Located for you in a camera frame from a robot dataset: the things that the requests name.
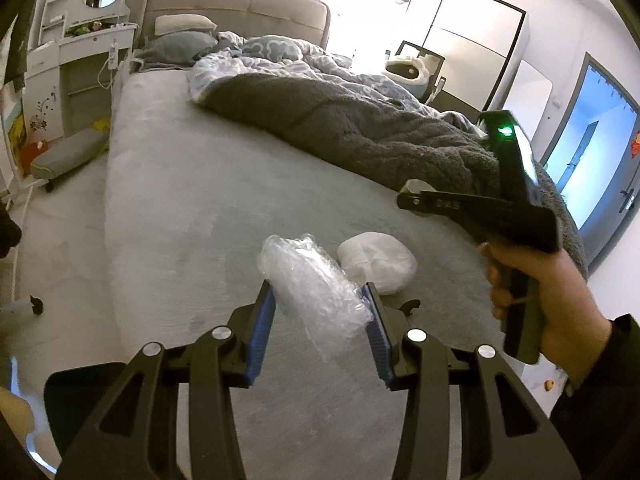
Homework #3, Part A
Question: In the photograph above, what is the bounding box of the white wheeled clothes rack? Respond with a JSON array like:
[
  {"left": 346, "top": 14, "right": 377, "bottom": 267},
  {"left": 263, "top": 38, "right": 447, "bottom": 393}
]
[{"left": 0, "top": 180, "right": 46, "bottom": 318}]

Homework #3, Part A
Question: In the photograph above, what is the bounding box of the white power adapter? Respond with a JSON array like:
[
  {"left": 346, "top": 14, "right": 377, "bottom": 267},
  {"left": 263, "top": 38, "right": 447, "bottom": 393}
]
[{"left": 102, "top": 40, "right": 121, "bottom": 88}]

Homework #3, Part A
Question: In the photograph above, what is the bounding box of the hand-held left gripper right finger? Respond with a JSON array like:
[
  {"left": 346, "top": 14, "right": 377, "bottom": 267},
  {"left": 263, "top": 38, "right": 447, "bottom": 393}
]
[{"left": 361, "top": 281, "right": 583, "bottom": 480}]

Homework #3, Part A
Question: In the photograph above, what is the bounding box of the grey-green pillow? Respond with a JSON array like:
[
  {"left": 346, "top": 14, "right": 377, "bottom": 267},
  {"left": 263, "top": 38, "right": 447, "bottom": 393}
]
[{"left": 137, "top": 31, "right": 221, "bottom": 68}]

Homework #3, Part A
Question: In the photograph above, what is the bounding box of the yellow landscape painting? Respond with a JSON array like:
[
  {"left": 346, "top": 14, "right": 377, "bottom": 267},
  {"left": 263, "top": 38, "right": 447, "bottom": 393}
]
[{"left": 2, "top": 95, "right": 28, "bottom": 171}]

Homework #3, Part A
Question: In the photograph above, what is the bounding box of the person's right hand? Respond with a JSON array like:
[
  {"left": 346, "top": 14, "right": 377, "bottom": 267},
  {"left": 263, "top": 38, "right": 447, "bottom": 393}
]
[{"left": 477, "top": 242, "right": 613, "bottom": 386}]

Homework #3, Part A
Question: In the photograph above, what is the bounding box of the grey cushioned wheeled stool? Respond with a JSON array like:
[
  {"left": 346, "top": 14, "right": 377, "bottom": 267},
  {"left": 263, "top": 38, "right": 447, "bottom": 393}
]
[{"left": 30, "top": 127, "right": 108, "bottom": 193}]

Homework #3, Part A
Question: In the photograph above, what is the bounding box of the yellow cloth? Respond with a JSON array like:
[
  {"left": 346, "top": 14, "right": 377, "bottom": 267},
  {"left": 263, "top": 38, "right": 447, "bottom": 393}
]
[{"left": 90, "top": 117, "right": 112, "bottom": 153}]

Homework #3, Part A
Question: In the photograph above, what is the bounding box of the grey framed glass door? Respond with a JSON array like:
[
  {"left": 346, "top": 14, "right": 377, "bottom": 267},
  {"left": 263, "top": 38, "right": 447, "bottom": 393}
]
[{"left": 542, "top": 52, "right": 640, "bottom": 271}]

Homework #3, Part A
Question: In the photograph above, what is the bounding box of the blue patterned duvet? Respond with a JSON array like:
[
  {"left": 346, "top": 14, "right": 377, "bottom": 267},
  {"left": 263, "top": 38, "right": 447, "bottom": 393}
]
[{"left": 187, "top": 30, "right": 481, "bottom": 126}]

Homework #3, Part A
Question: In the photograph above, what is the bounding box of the grey bed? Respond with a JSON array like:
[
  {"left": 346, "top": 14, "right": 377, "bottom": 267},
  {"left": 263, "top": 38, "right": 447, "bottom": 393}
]
[{"left": 102, "top": 0, "right": 588, "bottom": 480}]

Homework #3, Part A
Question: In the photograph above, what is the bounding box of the grey fleece blanket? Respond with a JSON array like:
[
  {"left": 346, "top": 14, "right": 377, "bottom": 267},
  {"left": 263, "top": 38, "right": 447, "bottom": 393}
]
[{"left": 197, "top": 72, "right": 588, "bottom": 281}]

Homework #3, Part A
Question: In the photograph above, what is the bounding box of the white vanity desk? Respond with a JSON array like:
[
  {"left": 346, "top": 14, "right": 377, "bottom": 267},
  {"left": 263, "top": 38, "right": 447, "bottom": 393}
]
[{"left": 22, "top": 0, "right": 138, "bottom": 126}]

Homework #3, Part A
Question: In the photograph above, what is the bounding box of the clear bubble wrap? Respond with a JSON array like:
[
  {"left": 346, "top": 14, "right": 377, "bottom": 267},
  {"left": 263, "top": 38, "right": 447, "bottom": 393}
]
[{"left": 256, "top": 233, "right": 373, "bottom": 363}]

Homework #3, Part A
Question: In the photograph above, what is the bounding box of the white wardrobe with dark frame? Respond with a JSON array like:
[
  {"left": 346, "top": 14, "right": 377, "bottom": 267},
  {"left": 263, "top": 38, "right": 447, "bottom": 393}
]
[{"left": 390, "top": 0, "right": 528, "bottom": 111}]

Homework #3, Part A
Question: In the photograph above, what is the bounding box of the person's right forearm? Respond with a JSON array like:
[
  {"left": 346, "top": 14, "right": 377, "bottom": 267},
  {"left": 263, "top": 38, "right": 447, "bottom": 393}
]
[{"left": 547, "top": 312, "right": 640, "bottom": 480}]

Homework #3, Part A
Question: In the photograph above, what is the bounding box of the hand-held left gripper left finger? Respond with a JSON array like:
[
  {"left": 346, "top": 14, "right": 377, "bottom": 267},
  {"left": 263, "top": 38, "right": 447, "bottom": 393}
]
[{"left": 55, "top": 280, "right": 278, "bottom": 480}]

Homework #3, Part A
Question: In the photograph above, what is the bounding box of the white pillow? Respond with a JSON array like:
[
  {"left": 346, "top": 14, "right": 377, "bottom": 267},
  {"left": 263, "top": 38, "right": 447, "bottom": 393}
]
[{"left": 154, "top": 13, "right": 218, "bottom": 37}]

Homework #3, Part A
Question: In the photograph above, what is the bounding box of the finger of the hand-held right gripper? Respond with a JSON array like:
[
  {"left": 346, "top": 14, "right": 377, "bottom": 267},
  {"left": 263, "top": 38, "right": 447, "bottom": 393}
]
[{"left": 396, "top": 179, "right": 516, "bottom": 218}]

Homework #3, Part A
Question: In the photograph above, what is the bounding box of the black hanging garment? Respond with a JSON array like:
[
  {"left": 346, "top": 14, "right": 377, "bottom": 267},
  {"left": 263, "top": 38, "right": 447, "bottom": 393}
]
[{"left": 0, "top": 207, "right": 23, "bottom": 258}]

